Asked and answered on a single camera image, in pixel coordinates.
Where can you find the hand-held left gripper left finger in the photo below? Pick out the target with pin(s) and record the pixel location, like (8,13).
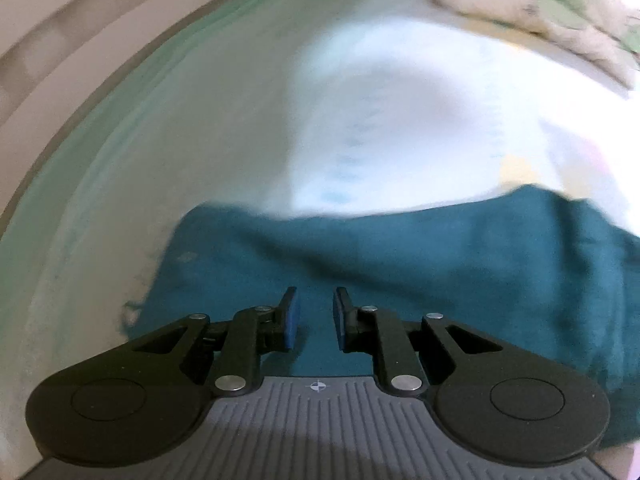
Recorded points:
(291,321)

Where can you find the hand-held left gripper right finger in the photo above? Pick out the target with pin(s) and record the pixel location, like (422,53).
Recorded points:
(340,322)

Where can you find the teal pants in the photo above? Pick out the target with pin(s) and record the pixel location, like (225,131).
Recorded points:
(450,270)

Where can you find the white printed bed sheet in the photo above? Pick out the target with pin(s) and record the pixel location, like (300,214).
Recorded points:
(380,110)

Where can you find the floral leaf print quilt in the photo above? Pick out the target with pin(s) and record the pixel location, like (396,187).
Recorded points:
(540,5)

